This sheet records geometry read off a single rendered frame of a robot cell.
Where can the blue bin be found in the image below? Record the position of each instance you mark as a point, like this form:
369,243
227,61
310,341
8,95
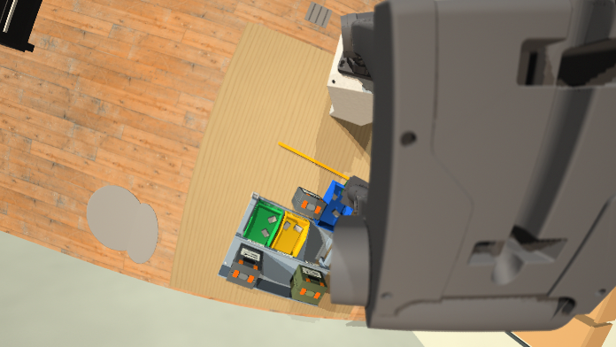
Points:
327,218

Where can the yellow open bin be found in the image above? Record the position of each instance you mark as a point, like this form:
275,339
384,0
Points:
290,241

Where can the green open bin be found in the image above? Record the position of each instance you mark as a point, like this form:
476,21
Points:
260,221

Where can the olive green tool case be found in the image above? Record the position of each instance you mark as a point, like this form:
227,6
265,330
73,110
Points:
307,285

